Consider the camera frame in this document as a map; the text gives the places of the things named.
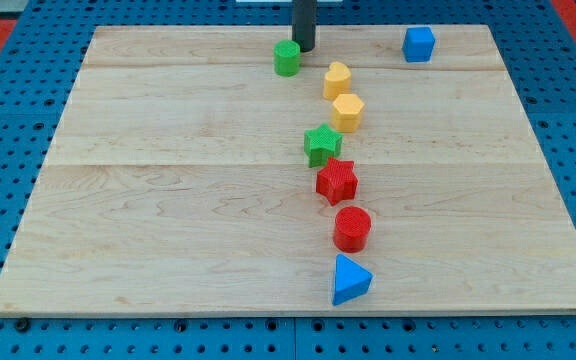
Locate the yellow heart block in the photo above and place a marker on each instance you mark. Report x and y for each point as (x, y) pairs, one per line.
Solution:
(337, 80)

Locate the light wooden board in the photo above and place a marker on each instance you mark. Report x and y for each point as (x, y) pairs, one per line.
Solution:
(176, 184)

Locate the green star block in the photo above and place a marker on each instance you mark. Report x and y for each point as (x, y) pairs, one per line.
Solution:
(320, 144)

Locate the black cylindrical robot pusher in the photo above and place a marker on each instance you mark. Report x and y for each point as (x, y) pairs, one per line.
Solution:
(303, 22)

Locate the red cylinder block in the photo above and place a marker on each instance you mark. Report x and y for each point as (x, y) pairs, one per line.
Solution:
(351, 229)

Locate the green cylinder block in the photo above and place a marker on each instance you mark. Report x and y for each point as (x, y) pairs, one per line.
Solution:
(286, 58)

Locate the yellow hexagon block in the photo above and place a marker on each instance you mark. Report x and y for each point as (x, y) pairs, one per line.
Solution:
(347, 113)

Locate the blue cube block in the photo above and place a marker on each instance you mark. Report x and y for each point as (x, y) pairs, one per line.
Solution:
(418, 44)

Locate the blue triangle block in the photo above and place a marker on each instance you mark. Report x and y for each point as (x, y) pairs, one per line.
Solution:
(351, 280)

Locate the red star block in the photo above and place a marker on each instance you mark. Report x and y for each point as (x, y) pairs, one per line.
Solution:
(337, 181)

